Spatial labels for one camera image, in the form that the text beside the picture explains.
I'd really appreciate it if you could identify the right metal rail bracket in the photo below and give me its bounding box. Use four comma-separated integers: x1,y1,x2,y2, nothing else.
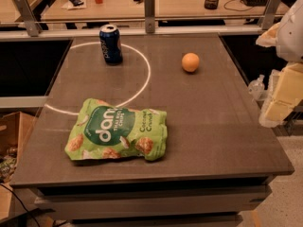
258,0,281,30

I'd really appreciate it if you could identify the clear sanitizer bottle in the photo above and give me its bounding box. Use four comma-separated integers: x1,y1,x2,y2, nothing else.
248,75,265,100

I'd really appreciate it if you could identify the black floor cable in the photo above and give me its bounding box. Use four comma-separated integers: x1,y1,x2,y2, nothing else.
0,183,42,227

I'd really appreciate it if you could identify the green rice chips bag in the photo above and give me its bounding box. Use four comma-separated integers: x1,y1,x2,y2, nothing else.
64,98,168,161

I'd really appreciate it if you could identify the black cable on desk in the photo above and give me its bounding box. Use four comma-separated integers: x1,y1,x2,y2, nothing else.
223,0,255,12

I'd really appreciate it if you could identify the left metal rail bracket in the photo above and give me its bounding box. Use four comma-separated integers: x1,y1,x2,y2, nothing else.
13,0,42,37

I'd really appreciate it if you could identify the brown cardboard box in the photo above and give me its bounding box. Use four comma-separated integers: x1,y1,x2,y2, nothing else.
0,111,36,163

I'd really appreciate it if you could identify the metal rail bracket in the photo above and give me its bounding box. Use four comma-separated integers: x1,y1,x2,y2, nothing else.
13,0,42,37
144,0,155,33
258,0,281,30

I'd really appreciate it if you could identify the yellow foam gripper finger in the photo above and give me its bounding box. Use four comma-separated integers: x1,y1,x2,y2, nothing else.
258,62,303,128
256,23,279,47

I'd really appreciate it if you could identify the middle metal rail bracket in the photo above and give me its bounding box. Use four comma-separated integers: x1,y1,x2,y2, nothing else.
144,0,155,33

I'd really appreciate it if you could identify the blue Pepsi soda can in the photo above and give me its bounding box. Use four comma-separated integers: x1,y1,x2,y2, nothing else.
99,24,123,64

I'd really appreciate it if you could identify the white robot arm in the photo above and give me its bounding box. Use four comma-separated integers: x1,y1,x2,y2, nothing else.
256,0,303,128

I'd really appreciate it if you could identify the white paper with black device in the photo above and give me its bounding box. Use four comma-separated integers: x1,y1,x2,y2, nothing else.
62,0,86,10

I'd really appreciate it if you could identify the orange fruit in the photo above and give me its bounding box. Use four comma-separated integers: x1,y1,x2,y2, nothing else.
182,53,200,73

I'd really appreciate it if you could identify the black mesh pen cup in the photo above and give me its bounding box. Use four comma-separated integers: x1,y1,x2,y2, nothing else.
205,0,220,9

